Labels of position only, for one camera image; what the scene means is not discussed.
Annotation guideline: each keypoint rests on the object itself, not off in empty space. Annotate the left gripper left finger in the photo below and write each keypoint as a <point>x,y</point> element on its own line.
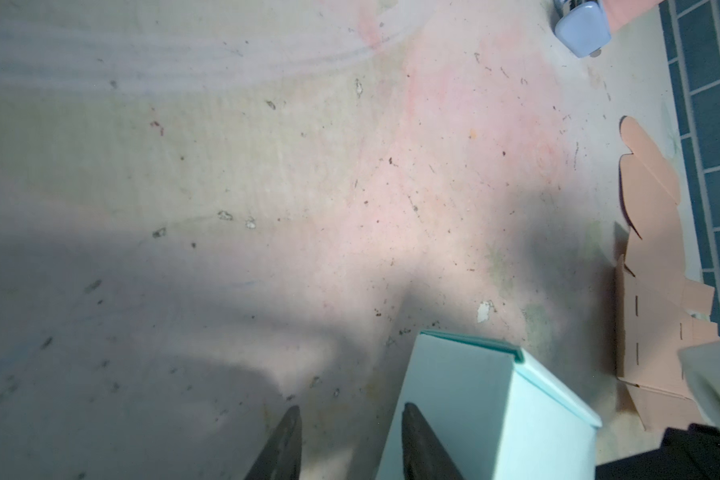
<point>281,456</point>

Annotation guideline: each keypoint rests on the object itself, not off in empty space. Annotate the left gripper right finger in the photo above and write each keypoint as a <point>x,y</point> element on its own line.
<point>424,457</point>

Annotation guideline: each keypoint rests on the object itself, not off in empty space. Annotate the light blue paper box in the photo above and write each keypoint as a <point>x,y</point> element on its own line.
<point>496,410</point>

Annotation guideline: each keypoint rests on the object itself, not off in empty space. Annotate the pink flat paper box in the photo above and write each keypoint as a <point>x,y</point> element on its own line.
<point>660,310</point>

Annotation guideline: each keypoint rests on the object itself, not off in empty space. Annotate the blue small stapler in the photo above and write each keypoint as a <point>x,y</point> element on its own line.
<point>582,26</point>

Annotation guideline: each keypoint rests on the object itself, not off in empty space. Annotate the pink pen cup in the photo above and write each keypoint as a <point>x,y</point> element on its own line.
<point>621,12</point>

